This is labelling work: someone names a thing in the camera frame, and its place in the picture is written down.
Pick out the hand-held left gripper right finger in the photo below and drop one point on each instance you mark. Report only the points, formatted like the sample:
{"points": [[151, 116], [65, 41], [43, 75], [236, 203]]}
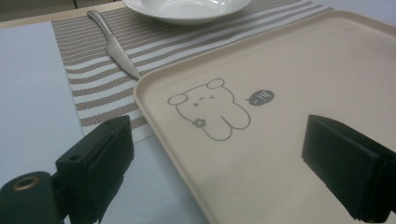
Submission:
{"points": [[345, 161]]}

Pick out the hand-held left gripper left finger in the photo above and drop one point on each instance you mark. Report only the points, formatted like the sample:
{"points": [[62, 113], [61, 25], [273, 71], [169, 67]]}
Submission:
{"points": [[96, 165]]}

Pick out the striped woven placemat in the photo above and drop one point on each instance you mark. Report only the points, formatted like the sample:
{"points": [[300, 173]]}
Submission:
{"points": [[102, 84]]}

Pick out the beige tray with bear print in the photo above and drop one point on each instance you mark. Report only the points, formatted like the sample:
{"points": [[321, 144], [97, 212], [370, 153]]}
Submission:
{"points": [[280, 93]]}

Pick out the silver table knife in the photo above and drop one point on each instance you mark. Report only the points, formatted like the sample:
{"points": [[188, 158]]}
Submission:
{"points": [[115, 51]]}

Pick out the white ceramic plate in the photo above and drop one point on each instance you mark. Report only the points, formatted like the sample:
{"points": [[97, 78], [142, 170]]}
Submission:
{"points": [[186, 9]]}

